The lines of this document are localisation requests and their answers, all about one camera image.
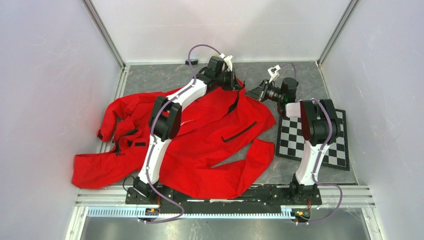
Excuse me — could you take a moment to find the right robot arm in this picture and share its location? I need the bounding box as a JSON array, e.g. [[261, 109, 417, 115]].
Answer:
[[246, 77, 340, 204]]

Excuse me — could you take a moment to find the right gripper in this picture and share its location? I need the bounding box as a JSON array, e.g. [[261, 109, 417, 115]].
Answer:
[[243, 79, 283, 103]]

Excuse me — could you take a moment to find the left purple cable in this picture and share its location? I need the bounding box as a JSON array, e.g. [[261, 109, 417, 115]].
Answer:
[[139, 43, 223, 225]]

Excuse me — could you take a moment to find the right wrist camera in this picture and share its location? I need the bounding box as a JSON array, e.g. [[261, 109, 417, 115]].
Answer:
[[267, 64, 281, 84]]

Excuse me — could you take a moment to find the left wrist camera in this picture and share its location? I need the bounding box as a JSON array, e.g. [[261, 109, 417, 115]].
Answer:
[[219, 53, 234, 72]]

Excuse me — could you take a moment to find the red jacket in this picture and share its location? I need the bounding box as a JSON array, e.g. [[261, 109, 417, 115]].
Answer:
[[71, 89, 276, 199]]

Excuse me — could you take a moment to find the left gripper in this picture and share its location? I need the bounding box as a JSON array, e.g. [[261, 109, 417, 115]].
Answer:
[[215, 68, 243, 92]]

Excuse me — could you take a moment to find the black white checkerboard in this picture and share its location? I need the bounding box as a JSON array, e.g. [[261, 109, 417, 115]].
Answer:
[[275, 109, 350, 171]]

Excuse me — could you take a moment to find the small black box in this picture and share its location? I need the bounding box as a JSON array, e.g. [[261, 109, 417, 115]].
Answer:
[[185, 58, 199, 65]]

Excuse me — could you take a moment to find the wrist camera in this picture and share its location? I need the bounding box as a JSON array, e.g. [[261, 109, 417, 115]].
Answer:
[[219, 53, 234, 72], [267, 64, 281, 84]]

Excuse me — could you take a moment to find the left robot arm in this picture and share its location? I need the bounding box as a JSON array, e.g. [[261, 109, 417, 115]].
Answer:
[[133, 53, 242, 204]]

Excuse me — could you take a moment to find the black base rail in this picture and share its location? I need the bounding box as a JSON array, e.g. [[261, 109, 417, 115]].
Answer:
[[76, 183, 375, 221]]

